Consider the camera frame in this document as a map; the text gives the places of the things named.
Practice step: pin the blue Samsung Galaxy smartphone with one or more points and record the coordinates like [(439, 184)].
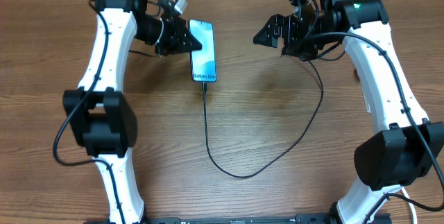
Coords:
[(203, 61)]

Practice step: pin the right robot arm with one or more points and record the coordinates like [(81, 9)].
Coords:
[(406, 143)]

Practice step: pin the white power strip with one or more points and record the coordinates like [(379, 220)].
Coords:
[(366, 105)]

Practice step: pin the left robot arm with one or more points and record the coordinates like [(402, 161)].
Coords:
[(98, 113)]

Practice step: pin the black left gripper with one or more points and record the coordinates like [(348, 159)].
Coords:
[(175, 44)]

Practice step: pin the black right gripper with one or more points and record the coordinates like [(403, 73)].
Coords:
[(289, 28)]

